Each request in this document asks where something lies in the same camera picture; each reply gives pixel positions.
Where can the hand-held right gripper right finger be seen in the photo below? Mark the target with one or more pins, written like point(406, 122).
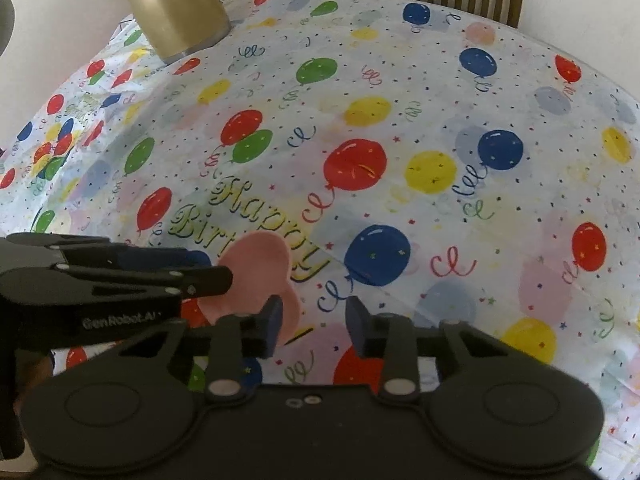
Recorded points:
point(353, 325)

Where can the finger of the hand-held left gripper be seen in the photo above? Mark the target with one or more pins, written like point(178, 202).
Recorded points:
point(150, 287)
point(100, 250)

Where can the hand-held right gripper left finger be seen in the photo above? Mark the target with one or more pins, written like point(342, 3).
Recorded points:
point(272, 325)

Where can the pink mouse-shaped plate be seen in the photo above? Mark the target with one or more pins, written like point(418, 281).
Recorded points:
point(255, 275)

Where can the balloon print tablecloth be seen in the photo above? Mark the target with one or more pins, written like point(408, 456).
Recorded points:
point(400, 160)

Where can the grey rounded object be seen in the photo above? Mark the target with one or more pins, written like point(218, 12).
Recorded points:
point(5, 20)

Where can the gold metal kettle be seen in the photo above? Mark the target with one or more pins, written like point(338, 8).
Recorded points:
point(175, 5)

